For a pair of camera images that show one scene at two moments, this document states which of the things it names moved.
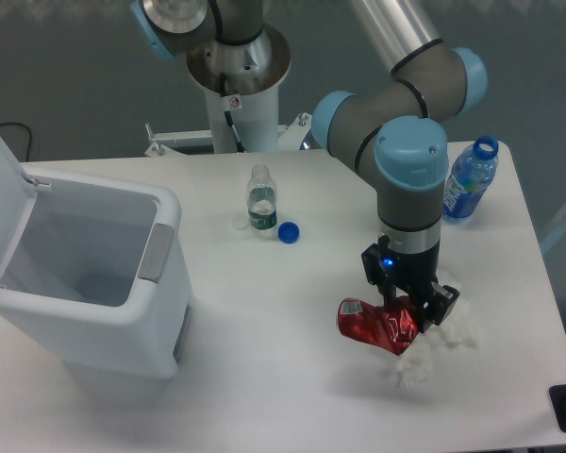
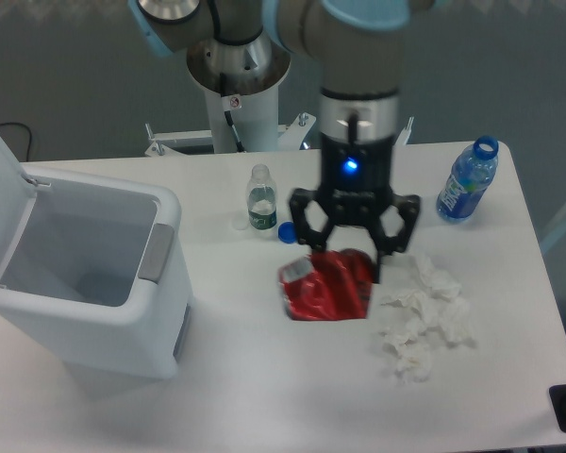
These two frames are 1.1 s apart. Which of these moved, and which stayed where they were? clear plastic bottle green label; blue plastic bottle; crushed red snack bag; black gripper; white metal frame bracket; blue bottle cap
Moved: crushed red snack bag; black gripper
Stayed: white metal frame bracket; clear plastic bottle green label; blue plastic bottle; blue bottle cap
